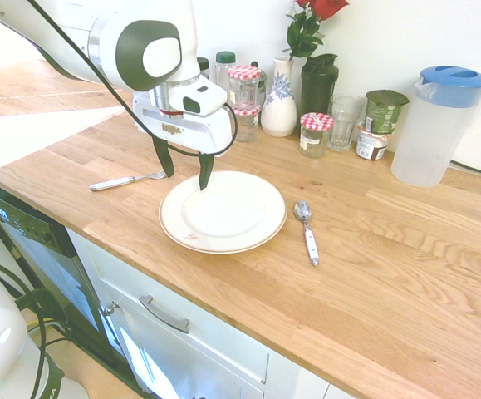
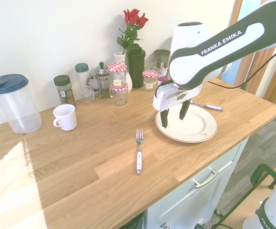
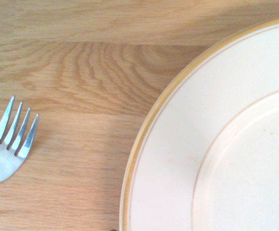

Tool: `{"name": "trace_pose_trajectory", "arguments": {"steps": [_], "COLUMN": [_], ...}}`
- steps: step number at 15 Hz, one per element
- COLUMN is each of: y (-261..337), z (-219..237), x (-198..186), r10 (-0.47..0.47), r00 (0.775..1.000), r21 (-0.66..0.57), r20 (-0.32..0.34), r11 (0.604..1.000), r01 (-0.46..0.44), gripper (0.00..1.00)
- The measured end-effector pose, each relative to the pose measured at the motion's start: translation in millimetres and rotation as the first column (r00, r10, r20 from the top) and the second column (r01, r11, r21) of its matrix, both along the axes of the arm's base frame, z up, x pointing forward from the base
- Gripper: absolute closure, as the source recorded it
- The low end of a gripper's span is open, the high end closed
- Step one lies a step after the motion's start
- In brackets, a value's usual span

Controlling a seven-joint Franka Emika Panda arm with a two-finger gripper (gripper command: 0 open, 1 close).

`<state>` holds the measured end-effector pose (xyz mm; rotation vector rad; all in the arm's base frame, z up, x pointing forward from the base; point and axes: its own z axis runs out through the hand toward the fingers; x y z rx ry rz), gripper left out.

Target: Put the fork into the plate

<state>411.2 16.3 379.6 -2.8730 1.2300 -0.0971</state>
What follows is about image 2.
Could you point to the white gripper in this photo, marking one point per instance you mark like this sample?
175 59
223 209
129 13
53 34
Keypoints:
168 95

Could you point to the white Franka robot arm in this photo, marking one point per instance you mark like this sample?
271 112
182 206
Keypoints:
223 40

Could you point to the white plate with gold rim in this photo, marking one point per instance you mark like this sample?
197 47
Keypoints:
195 126

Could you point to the small jar with red lid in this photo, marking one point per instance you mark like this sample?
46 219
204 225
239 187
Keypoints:
162 80

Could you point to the small jar red checkered lid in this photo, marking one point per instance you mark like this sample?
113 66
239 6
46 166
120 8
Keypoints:
149 81

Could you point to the glass jar with green lid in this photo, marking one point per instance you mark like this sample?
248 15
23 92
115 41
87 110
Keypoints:
162 60

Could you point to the clear drinking glass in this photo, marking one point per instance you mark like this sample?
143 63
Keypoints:
150 64

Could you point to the glass jar red checkered lid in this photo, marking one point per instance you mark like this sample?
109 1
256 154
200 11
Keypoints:
120 95

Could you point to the dark green shaker bottle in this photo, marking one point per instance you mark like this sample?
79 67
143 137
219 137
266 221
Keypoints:
135 69

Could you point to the tall jar red checkered lid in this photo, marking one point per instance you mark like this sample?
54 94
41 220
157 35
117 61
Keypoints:
117 74

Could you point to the white ceramic vase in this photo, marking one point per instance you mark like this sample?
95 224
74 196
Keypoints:
120 57

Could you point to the glass and steel french press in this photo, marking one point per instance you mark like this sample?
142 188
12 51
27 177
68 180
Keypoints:
102 81

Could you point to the white cabinet drawer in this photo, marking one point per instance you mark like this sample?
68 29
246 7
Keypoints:
199 190

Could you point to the small clear measuring cup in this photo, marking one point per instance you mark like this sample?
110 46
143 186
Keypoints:
88 94

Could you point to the red roses bouquet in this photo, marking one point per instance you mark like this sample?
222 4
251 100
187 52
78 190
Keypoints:
131 26

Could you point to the clear bottle with green lid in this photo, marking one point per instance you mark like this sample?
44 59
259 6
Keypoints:
82 76

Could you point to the green metal clamp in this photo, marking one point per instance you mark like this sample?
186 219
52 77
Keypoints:
264 170

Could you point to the white ceramic mug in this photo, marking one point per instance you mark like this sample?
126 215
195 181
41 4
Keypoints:
67 118

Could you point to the spice jar with dark lid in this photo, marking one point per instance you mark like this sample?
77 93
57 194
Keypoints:
66 94

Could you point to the metal cabinet knob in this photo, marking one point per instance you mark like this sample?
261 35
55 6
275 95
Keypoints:
163 225

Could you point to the clear pitcher with blue lid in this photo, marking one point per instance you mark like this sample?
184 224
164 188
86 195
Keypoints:
16 107

